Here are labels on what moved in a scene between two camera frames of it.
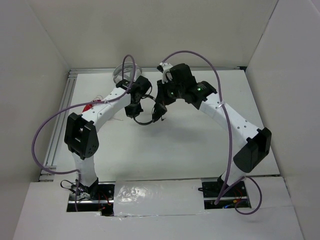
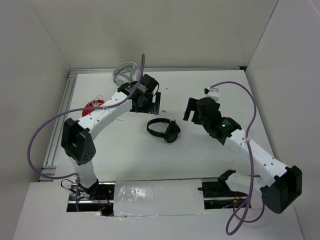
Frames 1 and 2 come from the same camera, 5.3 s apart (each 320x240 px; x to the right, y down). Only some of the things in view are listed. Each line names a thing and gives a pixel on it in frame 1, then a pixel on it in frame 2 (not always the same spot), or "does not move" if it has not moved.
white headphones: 117,73 does not move
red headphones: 88,107 does not move
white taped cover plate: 158,197 does not move
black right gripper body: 170,91 to 197,119
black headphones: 133,110 to 170,134
